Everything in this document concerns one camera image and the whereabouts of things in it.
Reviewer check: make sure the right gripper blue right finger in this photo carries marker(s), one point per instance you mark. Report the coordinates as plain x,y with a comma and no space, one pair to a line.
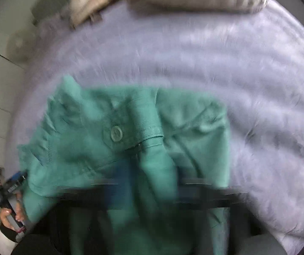
196,194

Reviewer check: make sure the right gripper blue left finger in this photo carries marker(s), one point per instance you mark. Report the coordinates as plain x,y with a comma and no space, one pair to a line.
113,193

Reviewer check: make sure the green button-up shirt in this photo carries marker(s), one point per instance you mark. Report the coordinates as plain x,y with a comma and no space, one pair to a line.
150,136

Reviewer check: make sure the white sleeve left forearm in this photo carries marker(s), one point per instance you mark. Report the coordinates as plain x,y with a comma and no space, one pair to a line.
7,240

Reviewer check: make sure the person's left hand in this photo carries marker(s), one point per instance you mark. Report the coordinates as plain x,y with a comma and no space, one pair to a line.
5,213

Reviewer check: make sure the grey embossed plush blanket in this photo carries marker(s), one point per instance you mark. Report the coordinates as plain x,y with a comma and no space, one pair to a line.
253,63

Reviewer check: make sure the round white fan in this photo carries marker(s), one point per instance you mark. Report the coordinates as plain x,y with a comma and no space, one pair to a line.
20,45

